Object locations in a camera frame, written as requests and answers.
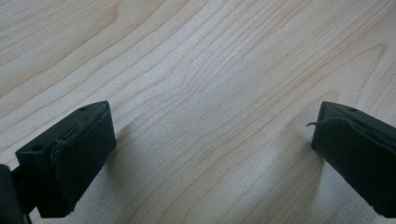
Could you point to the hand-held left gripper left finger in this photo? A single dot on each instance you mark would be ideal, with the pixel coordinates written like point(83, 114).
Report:
point(71, 158)

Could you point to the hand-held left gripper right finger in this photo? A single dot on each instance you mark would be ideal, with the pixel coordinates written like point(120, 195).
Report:
point(358, 155)

